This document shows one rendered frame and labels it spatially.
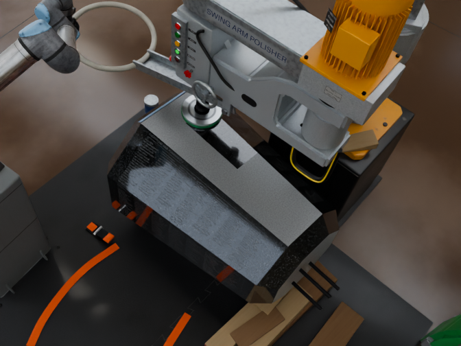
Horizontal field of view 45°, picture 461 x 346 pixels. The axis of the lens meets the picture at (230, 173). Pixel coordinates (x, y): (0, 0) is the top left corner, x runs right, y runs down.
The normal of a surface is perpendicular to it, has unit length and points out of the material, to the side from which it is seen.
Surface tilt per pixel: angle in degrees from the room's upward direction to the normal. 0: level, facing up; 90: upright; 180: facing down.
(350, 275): 0
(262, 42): 90
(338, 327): 0
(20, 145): 0
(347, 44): 90
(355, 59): 90
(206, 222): 45
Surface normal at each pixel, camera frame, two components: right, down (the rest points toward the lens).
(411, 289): 0.10, -0.53
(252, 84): -0.62, 0.63
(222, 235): -0.40, 0.04
